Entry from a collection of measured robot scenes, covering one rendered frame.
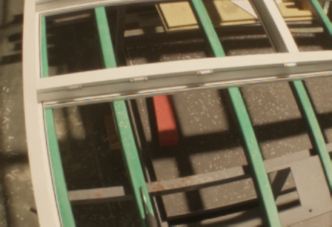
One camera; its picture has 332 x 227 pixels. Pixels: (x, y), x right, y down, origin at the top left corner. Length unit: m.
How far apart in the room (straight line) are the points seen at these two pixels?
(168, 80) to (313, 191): 0.58
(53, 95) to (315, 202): 0.85
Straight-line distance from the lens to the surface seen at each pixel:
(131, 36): 2.31
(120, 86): 1.75
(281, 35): 1.94
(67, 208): 1.56
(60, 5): 2.04
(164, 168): 1.96
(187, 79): 1.78
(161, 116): 2.03
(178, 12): 2.37
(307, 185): 1.69
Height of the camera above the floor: 2.23
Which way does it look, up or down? 51 degrees down
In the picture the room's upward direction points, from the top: 5 degrees clockwise
